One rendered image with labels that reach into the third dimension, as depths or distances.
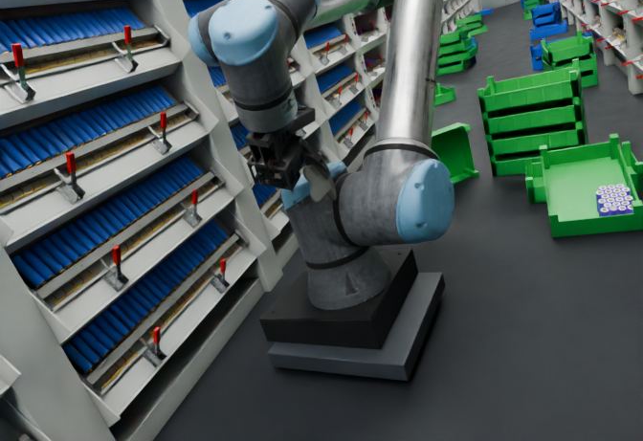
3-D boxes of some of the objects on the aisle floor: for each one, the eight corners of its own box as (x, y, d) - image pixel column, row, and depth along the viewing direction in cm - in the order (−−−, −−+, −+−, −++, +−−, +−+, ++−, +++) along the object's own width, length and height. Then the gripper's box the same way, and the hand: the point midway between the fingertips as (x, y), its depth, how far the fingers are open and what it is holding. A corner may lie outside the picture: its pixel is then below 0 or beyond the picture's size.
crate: (643, 229, 117) (643, 205, 112) (551, 237, 126) (548, 215, 121) (618, 155, 138) (617, 132, 134) (542, 166, 147) (539, 145, 142)
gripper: (200, 128, 75) (236, 208, 90) (316, 148, 68) (335, 230, 83) (226, 93, 79) (256, 174, 95) (337, 108, 73) (351, 192, 88)
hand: (299, 189), depth 90 cm, fingers open, 14 cm apart
